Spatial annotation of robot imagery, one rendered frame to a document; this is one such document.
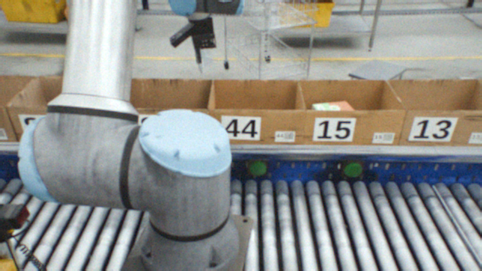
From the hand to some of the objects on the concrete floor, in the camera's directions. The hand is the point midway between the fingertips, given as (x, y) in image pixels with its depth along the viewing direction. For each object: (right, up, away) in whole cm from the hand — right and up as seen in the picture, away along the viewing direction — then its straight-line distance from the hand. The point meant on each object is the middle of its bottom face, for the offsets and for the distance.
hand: (199, 67), depth 162 cm
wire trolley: (+41, +31, +272) cm, 277 cm away
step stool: (+137, -11, +208) cm, 250 cm away
